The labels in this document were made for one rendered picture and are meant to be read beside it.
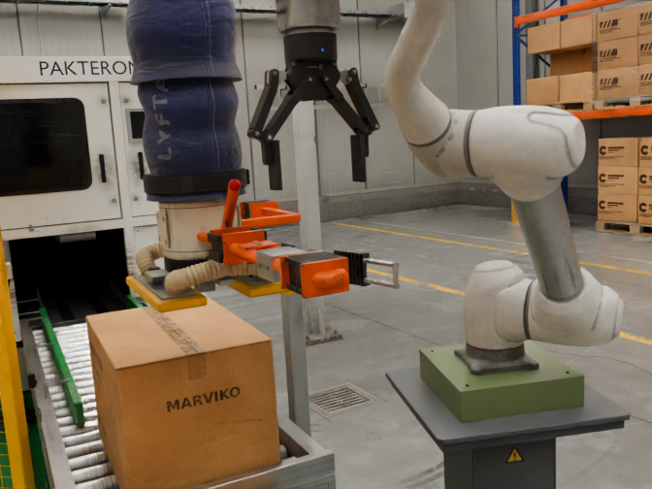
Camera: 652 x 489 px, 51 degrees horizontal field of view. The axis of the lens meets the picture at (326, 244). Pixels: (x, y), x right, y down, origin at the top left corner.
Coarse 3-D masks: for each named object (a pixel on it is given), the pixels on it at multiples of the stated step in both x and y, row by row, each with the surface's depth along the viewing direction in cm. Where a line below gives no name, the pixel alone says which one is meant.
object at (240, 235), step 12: (228, 228) 134; (240, 228) 135; (252, 228) 135; (216, 240) 127; (228, 240) 126; (240, 240) 127; (252, 240) 129; (264, 240) 130; (216, 252) 129; (228, 252) 127; (228, 264) 127
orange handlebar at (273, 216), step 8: (264, 208) 186; (272, 216) 165; (280, 216) 166; (288, 216) 167; (296, 216) 168; (248, 224) 162; (256, 224) 163; (264, 224) 164; (272, 224) 165; (280, 224) 166; (200, 232) 145; (200, 240) 144; (232, 248) 125; (240, 248) 122; (248, 248) 119; (256, 248) 125; (264, 248) 122; (240, 256) 123; (248, 256) 118; (272, 264) 108; (320, 272) 96; (328, 272) 96; (336, 272) 96; (344, 272) 97; (312, 280) 96; (320, 280) 95; (328, 280) 95; (336, 280) 96; (344, 280) 97
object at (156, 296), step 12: (132, 276) 164; (144, 276) 161; (132, 288) 158; (144, 288) 149; (156, 288) 146; (192, 288) 147; (156, 300) 138; (168, 300) 137; (180, 300) 137; (192, 300) 137; (204, 300) 138
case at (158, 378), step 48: (96, 336) 194; (144, 336) 189; (192, 336) 187; (240, 336) 184; (96, 384) 211; (144, 384) 166; (192, 384) 172; (240, 384) 177; (144, 432) 168; (192, 432) 173; (240, 432) 179; (144, 480) 169; (192, 480) 175
